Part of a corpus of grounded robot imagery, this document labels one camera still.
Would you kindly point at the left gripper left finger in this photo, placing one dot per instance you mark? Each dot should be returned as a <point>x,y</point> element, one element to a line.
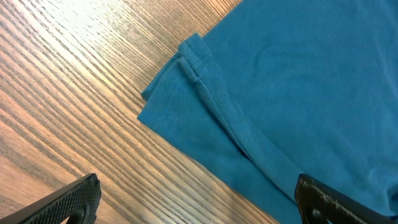
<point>76,202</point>

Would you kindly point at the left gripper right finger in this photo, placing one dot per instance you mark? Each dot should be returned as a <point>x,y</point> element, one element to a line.
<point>320,204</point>

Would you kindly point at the blue polo shirt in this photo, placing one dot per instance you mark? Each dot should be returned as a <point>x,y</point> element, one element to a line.
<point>281,88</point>

